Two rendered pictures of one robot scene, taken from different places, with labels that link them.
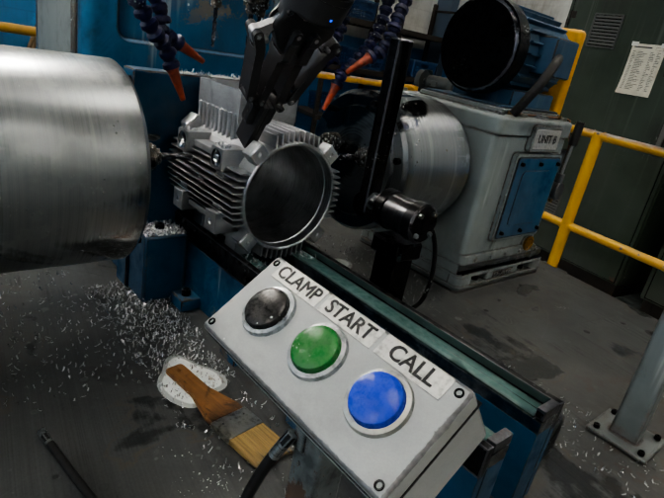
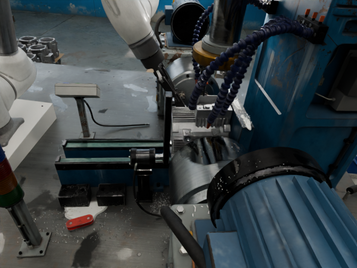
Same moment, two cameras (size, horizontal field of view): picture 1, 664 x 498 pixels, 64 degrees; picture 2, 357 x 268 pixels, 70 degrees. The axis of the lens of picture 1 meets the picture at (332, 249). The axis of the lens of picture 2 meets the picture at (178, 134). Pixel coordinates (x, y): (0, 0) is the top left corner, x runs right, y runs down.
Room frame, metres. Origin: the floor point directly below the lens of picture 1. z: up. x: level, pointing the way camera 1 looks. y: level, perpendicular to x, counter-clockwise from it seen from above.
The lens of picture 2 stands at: (1.20, -0.52, 1.59)
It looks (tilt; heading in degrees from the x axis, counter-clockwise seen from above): 37 degrees down; 127
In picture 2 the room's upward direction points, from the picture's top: 4 degrees clockwise
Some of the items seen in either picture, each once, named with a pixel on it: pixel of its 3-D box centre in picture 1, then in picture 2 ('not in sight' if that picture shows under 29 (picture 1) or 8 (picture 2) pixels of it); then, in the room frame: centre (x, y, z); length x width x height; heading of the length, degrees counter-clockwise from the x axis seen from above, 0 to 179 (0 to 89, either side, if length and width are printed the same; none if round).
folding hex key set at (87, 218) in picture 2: not in sight; (79, 222); (0.66, -0.31, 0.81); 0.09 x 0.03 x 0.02; 62
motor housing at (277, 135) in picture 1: (253, 177); (196, 132); (0.80, 0.14, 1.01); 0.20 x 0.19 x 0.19; 45
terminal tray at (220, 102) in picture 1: (246, 110); (210, 110); (0.83, 0.17, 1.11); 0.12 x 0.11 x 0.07; 45
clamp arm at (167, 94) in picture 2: (383, 129); (166, 131); (0.80, -0.04, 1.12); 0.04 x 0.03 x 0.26; 44
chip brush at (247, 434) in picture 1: (220, 410); not in sight; (0.51, 0.09, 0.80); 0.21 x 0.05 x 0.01; 52
